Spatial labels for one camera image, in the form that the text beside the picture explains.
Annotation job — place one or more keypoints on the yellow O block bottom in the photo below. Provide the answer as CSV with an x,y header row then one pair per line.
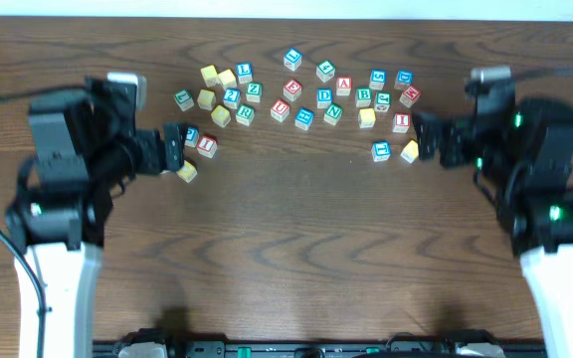
x,y
187,172

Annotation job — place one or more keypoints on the yellow C block centre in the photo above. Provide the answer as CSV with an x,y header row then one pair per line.
x,y
221,116

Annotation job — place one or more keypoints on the blue l block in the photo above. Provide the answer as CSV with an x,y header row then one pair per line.
x,y
293,59
244,72

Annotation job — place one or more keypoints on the yellow s block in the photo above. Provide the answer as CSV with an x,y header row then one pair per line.
x,y
227,79
206,99

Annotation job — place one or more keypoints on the green B block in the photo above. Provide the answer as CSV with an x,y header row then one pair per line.
x,y
363,97

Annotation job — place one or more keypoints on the blue D block right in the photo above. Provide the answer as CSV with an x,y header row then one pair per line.
x,y
403,80

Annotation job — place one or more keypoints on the green J block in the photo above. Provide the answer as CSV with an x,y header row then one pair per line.
x,y
382,101

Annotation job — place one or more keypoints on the red M block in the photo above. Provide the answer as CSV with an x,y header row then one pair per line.
x,y
409,96

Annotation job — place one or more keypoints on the blue d block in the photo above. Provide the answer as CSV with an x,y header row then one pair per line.
x,y
403,80
323,97

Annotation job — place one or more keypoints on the blue L block left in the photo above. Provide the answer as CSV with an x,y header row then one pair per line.
x,y
244,72

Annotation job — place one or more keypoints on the blue L block top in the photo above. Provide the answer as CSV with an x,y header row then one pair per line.
x,y
293,59

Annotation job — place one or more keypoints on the green R block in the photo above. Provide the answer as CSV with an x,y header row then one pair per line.
x,y
245,114

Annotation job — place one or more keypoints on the blue H block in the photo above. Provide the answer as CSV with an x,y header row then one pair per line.
x,y
304,118

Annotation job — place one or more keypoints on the green N block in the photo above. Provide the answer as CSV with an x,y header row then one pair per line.
x,y
332,114

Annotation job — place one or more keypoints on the green 4 block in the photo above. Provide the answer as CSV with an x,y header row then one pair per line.
x,y
325,71

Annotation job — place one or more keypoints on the yellow block centre right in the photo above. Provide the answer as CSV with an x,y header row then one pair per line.
x,y
366,117

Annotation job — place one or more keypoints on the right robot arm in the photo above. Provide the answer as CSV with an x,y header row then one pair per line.
x,y
524,147

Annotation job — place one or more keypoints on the yellow W block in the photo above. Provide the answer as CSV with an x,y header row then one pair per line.
x,y
209,75

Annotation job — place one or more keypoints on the red U block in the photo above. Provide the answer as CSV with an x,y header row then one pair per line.
x,y
280,110

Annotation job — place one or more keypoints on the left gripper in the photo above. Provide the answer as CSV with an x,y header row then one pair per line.
x,y
148,161

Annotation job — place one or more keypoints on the red A block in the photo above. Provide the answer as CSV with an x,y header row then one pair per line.
x,y
344,86

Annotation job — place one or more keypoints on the yellow block far right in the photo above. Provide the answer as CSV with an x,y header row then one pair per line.
x,y
410,152

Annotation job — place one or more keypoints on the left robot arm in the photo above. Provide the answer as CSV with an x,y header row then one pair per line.
x,y
86,143

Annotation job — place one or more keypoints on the blue D block centre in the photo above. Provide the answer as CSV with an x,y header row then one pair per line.
x,y
323,97

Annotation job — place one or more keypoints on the blue T block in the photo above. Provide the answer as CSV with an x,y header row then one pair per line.
x,y
380,151

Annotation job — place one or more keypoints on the blue P block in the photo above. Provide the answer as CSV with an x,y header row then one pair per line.
x,y
192,136

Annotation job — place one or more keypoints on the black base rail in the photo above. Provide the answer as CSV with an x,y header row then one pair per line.
x,y
459,343

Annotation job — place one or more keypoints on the red i block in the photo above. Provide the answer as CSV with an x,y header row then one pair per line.
x,y
207,146
401,123

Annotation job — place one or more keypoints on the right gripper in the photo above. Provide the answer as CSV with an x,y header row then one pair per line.
x,y
430,133

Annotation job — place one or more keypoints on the blue 5 block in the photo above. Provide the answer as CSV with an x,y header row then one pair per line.
x,y
377,79

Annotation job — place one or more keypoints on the yellow S block lower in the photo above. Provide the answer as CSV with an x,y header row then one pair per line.
x,y
206,99

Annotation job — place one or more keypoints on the blue 2 block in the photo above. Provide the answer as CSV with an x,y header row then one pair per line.
x,y
231,98

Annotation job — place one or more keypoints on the green L block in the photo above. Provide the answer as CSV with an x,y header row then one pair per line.
x,y
184,99

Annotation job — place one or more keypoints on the green Z block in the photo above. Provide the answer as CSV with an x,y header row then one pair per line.
x,y
254,92

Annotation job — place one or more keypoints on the yellow S block upper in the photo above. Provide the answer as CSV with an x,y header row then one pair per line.
x,y
227,79

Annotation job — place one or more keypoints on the red E block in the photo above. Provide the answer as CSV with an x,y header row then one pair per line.
x,y
292,90

